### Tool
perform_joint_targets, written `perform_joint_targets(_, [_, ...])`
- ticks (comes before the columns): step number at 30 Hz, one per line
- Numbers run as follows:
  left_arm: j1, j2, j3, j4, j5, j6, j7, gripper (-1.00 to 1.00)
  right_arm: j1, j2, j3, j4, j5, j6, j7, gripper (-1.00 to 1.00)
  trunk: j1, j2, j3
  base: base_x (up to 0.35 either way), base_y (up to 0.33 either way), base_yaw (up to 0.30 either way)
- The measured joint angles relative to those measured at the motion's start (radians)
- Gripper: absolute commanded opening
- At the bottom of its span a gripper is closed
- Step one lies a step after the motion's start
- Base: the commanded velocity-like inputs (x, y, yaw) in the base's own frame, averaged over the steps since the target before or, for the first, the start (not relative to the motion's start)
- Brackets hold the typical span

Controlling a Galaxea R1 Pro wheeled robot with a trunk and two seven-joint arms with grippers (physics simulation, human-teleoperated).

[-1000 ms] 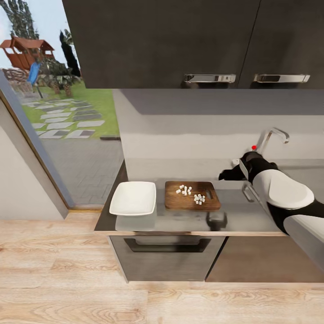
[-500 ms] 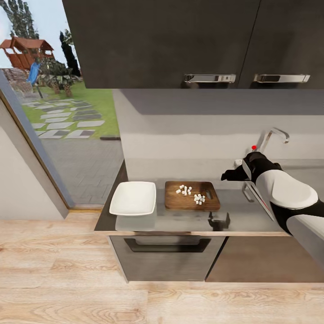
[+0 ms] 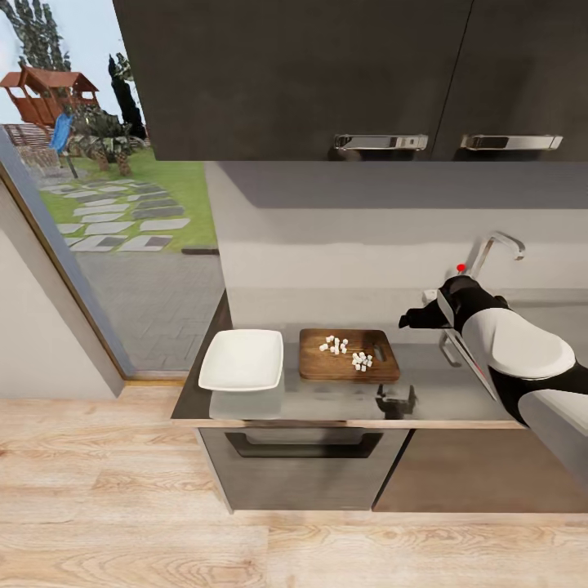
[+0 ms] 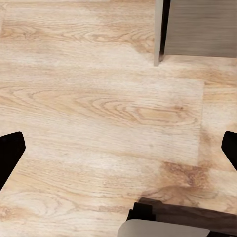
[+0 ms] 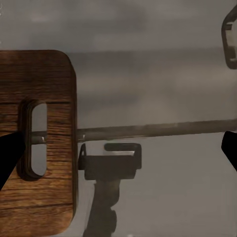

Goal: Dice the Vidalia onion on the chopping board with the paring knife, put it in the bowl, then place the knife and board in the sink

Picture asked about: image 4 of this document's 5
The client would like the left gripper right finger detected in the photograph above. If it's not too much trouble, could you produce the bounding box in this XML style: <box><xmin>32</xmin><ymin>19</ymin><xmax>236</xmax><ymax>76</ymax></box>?
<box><xmin>221</xmin><ymin>131</ymin><xmax>237</xmax><ymax>171</ymax></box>

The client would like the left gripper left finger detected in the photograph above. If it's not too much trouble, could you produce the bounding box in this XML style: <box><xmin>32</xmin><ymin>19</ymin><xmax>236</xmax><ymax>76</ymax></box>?
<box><xmin>0</xmin><ymin>131</ymin><xmax>26</xmax><ymax>191</ymax></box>

